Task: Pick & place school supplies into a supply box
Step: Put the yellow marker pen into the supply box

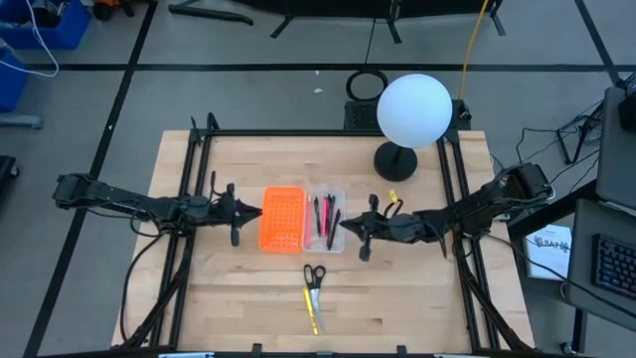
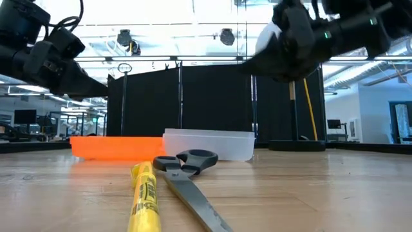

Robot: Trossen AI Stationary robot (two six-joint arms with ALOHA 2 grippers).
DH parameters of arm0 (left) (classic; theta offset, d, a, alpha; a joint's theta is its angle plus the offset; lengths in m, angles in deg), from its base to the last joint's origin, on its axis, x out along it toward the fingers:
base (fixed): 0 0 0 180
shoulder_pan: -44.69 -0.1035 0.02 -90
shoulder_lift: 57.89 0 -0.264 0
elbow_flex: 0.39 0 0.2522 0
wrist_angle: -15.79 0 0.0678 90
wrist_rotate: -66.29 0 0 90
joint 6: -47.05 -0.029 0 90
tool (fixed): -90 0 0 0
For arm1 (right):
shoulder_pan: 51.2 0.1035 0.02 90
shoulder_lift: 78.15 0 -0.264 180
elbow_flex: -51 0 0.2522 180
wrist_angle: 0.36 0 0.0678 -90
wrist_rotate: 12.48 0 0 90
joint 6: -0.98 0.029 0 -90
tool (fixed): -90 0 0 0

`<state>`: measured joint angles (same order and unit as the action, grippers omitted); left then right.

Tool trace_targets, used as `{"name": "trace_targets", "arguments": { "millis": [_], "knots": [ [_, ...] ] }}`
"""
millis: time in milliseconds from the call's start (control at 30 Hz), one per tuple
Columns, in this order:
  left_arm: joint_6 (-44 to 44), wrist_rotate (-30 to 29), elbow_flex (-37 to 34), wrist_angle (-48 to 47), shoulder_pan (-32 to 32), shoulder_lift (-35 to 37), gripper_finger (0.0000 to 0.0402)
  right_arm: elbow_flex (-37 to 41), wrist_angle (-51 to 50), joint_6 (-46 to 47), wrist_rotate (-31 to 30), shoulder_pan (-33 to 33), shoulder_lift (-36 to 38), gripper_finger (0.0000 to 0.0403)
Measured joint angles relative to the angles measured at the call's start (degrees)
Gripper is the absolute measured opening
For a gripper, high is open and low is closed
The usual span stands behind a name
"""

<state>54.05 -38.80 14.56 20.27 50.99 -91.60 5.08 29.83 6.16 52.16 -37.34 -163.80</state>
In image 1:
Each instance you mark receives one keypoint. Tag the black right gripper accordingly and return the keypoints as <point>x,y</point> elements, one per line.
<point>385,226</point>

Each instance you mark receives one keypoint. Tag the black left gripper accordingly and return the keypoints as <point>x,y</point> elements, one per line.
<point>226,211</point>

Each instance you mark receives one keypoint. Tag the black gel pen rubber grip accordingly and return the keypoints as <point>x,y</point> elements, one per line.
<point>334,229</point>

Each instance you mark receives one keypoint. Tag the short pink highlighter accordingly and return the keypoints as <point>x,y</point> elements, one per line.
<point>325,216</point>

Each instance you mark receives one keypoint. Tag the orange plastic box lid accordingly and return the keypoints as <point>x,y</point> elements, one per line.
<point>281,219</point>

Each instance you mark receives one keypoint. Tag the clear plastic supply box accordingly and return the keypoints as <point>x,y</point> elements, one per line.
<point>321,244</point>

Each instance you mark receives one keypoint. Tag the slim black pen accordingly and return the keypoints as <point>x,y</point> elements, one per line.
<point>317,216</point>

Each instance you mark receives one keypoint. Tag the yellow highlighter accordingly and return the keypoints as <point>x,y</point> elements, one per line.
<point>311,310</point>

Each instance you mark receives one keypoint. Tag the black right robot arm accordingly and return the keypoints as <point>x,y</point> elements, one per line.
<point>477,204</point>

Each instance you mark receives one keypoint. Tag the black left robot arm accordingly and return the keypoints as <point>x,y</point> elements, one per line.
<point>114,195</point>

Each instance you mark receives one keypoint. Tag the black vented box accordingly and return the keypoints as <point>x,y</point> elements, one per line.
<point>360,117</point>

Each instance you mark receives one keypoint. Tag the small black box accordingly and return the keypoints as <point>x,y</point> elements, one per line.
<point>461,117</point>

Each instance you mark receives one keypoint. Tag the yellow tag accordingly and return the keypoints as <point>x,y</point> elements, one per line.
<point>394,195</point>

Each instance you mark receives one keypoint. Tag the white globe lamp black base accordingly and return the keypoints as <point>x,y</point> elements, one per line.
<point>414,110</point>

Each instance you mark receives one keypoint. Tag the white paper with logo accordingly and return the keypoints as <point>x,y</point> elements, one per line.
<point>546,258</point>

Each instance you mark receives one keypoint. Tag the black partition screen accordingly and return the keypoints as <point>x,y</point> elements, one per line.
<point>348,6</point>

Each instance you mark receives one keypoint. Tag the grey desk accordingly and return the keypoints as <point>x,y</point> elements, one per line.
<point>580,278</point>

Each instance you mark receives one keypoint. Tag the grey metal bar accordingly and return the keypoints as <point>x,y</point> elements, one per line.
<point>20,122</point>

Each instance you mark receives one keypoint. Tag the large blue plastic bin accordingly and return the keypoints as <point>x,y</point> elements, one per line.
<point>74,30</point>

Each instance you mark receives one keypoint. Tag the black keyboard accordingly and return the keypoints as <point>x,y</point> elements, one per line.
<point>616,266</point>

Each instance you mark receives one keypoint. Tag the grey side table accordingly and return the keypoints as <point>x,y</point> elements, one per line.
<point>613,159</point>

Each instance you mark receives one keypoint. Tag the small blue plastic bin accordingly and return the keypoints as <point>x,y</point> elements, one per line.
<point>10,84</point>

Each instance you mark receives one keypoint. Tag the black aluminium rig frame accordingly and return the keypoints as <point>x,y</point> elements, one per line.
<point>323,132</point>

